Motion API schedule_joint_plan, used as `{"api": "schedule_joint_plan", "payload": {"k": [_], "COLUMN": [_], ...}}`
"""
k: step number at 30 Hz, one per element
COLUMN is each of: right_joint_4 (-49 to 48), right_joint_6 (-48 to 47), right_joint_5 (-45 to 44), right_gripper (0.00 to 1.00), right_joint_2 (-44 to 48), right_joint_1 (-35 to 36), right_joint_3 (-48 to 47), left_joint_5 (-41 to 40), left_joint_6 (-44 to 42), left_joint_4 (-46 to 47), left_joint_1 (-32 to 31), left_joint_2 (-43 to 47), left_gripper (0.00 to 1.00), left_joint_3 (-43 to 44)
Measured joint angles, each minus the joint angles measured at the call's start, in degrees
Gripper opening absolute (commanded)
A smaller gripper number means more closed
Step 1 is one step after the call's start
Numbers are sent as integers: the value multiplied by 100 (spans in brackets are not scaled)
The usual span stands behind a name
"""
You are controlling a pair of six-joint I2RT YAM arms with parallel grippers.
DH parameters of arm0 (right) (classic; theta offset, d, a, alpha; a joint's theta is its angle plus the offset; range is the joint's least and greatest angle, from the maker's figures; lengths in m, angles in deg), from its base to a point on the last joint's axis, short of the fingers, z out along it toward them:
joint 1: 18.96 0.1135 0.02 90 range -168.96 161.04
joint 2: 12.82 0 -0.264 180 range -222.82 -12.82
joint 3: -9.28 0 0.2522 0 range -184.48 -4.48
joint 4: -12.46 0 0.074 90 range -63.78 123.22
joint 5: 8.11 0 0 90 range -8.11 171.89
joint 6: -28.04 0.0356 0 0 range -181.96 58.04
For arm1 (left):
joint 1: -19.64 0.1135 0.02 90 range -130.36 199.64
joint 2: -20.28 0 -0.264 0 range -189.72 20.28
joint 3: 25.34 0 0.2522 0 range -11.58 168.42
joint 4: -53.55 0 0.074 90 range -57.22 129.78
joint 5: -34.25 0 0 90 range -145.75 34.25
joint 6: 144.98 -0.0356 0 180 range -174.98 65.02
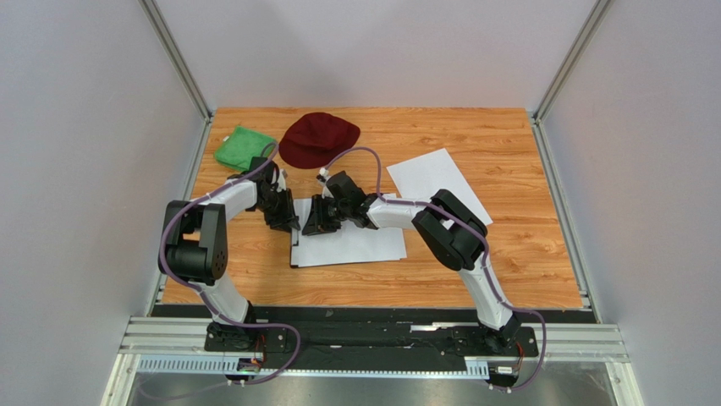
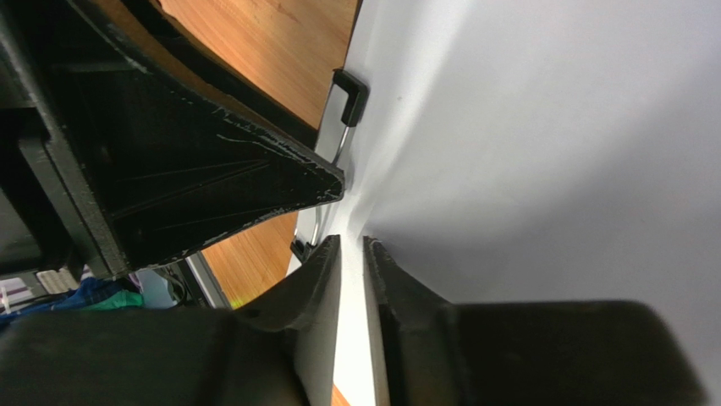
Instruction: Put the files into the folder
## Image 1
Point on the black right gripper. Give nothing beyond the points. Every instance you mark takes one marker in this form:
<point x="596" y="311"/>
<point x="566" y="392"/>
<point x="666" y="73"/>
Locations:
<point x="325" y="213"/>

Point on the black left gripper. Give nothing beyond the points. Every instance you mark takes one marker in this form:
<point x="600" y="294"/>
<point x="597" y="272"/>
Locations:
<point x="288" y="216"/>

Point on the white paper sheet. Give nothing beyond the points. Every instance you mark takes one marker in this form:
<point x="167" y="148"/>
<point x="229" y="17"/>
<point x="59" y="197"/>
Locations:
<point x="423" y="176"/>
<point x="351" y="244"/>

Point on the black clipboard folder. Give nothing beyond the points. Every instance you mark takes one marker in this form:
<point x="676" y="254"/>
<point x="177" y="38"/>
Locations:
<point x="294" y="243"/>

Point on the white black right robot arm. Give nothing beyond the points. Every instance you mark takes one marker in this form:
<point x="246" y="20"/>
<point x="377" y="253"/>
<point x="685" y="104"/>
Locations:
<point x="451" y="231"/>

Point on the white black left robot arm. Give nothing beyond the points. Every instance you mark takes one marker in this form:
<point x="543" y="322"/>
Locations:
<point x="194" y="245"/>

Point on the green folded cloth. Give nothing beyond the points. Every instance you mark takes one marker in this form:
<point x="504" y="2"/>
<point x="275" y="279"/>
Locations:
<point x="237" y="150"/>

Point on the dark red cap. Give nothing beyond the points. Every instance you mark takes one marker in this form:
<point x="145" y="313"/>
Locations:
<point x="315" y="139"/>

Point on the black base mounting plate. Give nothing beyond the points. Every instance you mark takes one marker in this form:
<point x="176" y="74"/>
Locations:
<point x="369" y="339"/>

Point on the aluminium frame rail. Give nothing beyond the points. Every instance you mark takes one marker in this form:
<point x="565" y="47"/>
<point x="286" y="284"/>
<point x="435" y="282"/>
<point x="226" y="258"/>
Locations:
<point x="580" y="361"/>

